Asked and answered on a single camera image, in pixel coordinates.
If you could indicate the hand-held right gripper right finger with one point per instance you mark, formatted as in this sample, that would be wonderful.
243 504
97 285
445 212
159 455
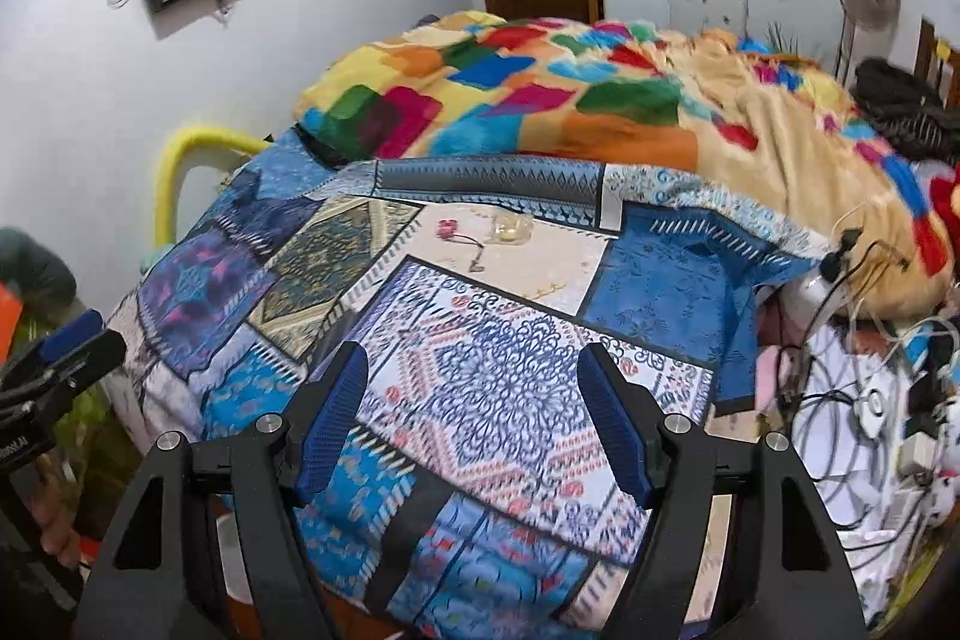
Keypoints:
611 415

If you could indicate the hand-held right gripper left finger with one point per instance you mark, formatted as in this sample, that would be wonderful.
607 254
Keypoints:
330 422

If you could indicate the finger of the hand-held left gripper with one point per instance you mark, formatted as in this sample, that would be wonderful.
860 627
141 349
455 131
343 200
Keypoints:
82 359
71 332

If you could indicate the small clear glass cup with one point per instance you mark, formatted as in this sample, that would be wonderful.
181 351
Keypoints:
512 227

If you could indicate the person's left hand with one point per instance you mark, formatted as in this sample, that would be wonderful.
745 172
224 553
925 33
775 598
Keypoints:
58 527

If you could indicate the green leaf-print bag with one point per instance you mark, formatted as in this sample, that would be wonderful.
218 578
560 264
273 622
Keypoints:
97 430

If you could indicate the dark green cloth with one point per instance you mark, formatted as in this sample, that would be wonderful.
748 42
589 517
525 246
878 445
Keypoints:
30 265

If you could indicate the blue patchwork bedsheet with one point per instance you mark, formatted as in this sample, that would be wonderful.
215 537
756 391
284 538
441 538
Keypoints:
487 340

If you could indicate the pink cloth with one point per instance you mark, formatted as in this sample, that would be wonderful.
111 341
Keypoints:
772 381

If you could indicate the yellow padded tube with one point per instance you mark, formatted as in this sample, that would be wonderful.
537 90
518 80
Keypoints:
169 168

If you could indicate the colourful checked blanket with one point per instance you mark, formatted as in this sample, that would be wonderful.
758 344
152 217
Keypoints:
750 115

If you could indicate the red plush toy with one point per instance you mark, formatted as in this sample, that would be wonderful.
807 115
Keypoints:
941 220

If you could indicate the dark striped cloth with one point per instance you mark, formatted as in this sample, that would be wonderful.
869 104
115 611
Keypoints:
900 108

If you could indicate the wooden rack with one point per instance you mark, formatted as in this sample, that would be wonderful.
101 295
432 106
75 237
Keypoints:
941 55

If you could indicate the white wall socket box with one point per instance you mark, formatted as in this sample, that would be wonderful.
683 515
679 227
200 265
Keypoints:
709 3

